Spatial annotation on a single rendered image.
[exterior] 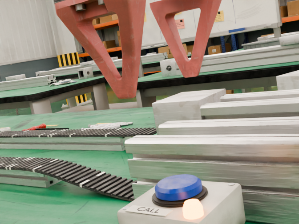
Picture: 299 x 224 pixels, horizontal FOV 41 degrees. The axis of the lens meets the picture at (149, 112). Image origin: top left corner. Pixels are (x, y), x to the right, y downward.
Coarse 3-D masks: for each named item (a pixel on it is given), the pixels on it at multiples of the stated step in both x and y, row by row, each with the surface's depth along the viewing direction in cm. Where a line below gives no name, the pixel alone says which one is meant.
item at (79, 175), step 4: (88, 168) 61; (80, 172) 60; (84, 172) 60; (88, 172) 60; (92, 172) 60; (72, 176) 58; (76, 176) 59; (80, 176) 58; (84, 176) 59; (64, 180) 58; (68, 180) 58; (72, 180) 57; (76, 180) 58
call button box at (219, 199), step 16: (208, 192) 34; (224, 192) 33; (240, 192) 35; (128, 208) 33; (144, 208) 33; (160, 208) 32; (176, 208) 32; (208, 208) 31; (224, 208) 32; (240, 208) 35
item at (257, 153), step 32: (160, 128) 53; (192, 128) 50; (224, 128) 48; (256, 128) 45; (288, 128) 43; (128, 160) 48; (160, 160) 45; (192, 160) 44; (224, 160) 42; (256, 160) 40; (288, 160) 38; (256, 192) 39; (288, 192) 38
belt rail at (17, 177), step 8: (0, 176) 70; (8, 176) 69; (16, 176) 68; (24, 176) 67; (32, 176) 65; (40, 176) 63; (48, 176) 63; (16, 184) 67; (24, 184) 66; (32, 184) 65; (40, 184) 64; (48, 184) 63
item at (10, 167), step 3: (27, 159) 69; (30, 159) 68; (18, 162) 68; (21, 162) 67; (24, 162) 67; (9, 165) 66; (12, 165) 67; (15, 165) 66; (6, 168) 66; (9, 168) 65
